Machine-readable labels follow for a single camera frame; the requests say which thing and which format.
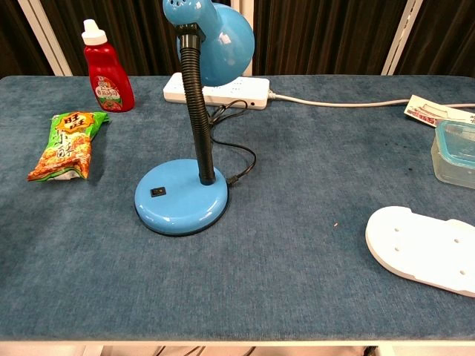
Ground blue desk lamp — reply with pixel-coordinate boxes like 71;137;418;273
134;0;256;237

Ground blue fabric table mat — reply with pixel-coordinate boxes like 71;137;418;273
0;75;475;342

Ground white power strip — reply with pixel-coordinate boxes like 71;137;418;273
163;72;271;111

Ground red ketchup squeeze bottle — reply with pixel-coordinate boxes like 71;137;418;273
81;19;136;113

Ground green snack bag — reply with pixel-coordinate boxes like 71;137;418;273
27;111;111;182

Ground white foam board with holes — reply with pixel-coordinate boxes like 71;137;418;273
364;205;475;299

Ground white printed paper card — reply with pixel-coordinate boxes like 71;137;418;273
404;94;475;128

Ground clear container with teal lid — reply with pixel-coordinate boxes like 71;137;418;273
430;119;475;191

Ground black lamp power cord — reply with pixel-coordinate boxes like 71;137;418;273
206;99;258;185

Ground white power strip cable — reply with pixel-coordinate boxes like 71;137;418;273
267;88;413;109

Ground white frame post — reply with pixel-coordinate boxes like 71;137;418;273
17;0;73;77
381;0;430;76

